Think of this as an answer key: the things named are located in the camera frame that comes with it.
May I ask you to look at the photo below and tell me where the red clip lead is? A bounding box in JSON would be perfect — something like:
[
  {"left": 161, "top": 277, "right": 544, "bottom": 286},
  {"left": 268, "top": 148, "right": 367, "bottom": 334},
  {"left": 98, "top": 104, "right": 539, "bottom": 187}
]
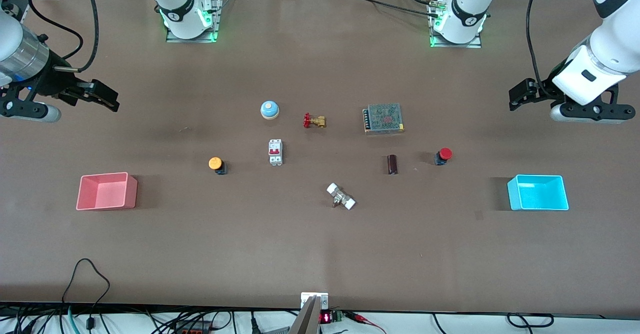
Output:
[{"left": 345, "top": 311, "right": 389, "bottom": 334}]

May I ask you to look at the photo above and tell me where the grey metal bar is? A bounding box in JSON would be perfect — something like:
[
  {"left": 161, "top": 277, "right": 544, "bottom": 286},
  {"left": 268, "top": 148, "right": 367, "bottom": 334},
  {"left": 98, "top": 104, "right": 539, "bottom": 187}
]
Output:
[{"left": 288, "top": 295, "right": 322, "bottom": 334}]

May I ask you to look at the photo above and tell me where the white circuit breaker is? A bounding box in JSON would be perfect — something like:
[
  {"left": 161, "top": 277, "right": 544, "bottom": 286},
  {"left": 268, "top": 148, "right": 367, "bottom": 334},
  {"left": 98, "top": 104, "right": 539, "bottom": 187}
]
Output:
[{"left": 268, "top": 138, "right": 284, "bottom": 166}]

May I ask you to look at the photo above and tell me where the teal cable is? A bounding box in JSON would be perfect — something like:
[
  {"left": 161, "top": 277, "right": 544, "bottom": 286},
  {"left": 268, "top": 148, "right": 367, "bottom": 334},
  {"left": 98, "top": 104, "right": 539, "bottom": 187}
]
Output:
[{"left": 66, "top": 306, "right": 82, "bottom": 334}]

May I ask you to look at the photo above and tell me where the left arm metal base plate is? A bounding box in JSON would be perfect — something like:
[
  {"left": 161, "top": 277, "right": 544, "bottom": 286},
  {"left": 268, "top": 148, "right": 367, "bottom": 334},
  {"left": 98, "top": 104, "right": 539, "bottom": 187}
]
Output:
[{"left": 429, "top": 0, "right": 484, "bottom": 49}]

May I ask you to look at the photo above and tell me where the white-capped metal fitting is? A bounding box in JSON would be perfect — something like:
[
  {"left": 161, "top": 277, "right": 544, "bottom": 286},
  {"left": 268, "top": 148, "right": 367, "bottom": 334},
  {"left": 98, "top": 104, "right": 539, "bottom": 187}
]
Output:
[{"left": 326, "top": 182, "right": 357, "bottom": 211}]

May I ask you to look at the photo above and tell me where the thin black looped cable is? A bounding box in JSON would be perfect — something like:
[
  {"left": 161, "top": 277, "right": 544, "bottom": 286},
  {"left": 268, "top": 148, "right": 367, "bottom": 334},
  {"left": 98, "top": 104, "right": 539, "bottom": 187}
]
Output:
[{"left": 60, "top": 258, "right": 111, "bottom": 334}]

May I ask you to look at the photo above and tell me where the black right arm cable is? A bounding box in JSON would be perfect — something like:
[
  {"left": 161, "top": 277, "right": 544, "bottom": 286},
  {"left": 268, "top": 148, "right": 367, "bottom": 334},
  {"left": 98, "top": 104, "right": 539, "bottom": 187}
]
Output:
[{"left": 26, "top": 0, "right": 100, "bottom": 74}]

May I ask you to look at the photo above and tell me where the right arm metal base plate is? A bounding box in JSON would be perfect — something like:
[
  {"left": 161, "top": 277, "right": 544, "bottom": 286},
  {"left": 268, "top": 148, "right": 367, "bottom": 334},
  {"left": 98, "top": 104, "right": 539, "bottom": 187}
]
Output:
[{"left": 165, "top": 0, "right": 224, "bottom": 44}]

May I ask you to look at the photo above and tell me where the white mounting plate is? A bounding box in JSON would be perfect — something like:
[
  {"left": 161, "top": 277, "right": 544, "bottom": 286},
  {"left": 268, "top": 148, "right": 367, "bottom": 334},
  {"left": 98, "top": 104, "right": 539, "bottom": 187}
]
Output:
[{"left": 300, "top": 292, "right": 330, "bottom": 310}]

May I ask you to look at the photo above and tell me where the black base power cable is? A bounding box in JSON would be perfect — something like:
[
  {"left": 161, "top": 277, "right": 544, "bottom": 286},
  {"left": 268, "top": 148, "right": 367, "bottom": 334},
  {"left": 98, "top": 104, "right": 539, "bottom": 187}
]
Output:
[{"left": 327, "top": 0, "right": 444, "bottom": 20}]

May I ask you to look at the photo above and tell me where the black coiled cable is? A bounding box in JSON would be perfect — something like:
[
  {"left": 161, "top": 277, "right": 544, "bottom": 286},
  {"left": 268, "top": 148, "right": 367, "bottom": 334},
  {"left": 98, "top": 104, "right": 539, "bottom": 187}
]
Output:
[{"left": 506, "top": 312, "right": 555, "bottom": 329}]

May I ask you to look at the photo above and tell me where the cyan plastic box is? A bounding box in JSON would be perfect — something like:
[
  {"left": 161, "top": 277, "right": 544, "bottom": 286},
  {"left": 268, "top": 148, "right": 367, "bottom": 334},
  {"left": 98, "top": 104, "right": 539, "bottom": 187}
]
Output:
[{"left": 507, "top": 174, "right": 570, "bottom": 211}]

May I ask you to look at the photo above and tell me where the pink plastic box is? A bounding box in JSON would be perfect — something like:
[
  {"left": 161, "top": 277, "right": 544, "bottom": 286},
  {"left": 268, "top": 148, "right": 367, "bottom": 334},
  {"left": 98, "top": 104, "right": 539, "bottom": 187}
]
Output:
[{"left": 75, "top": 172, "right": 139, "bottom": 211}]

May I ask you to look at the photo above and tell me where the metal mesh power supply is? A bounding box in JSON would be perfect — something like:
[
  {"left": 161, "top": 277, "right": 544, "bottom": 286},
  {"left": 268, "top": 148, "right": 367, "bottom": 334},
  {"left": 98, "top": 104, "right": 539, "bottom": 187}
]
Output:
[{"left": 362, "top": 103, "right": 405, "bottom": 135}]

